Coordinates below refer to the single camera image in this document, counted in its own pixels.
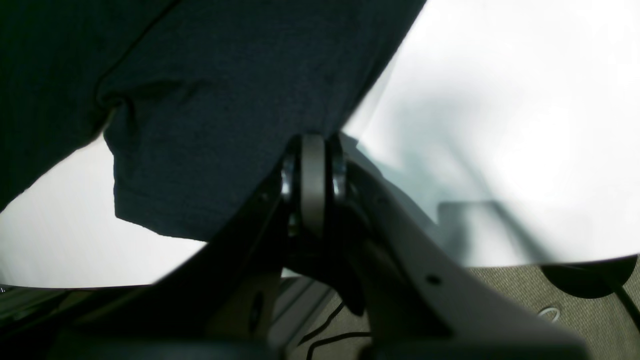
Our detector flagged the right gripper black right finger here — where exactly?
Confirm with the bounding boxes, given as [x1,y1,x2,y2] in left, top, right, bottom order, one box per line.
[326,134,590,360]

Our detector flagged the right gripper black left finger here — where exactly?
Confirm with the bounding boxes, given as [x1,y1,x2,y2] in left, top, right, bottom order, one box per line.
[50,134,326,360]

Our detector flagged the dark T-shirt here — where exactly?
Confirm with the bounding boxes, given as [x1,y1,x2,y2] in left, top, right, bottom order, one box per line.
[0,0,425,241]

